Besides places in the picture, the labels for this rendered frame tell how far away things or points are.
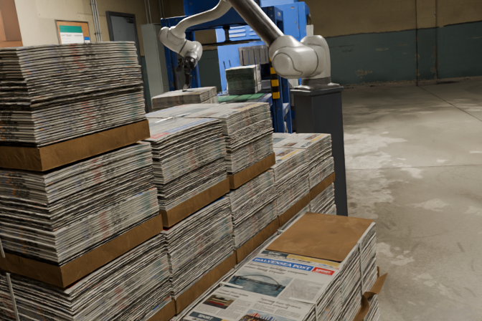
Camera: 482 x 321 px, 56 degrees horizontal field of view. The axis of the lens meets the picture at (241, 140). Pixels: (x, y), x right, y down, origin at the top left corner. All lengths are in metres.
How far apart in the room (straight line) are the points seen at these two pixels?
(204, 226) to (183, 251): 0.10
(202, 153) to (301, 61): 1.08
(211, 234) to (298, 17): 4.91
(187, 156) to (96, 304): 0.41
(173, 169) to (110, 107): 0.25
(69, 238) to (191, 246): 0.39
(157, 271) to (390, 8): 10.40
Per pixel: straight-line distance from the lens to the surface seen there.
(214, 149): 1.28
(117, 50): 1.01
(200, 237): 1.25
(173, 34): 2.84
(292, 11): 6.00
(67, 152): 0.91
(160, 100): 2.53
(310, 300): 1.25
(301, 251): 1.48
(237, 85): 4.50
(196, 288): 1.28
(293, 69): 2.17
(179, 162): 1.14
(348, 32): 11.13
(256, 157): 1.48
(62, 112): 0.91
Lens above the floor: 1.25
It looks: 11 degrees down
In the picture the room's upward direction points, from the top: 6 degrees counter-clockwise
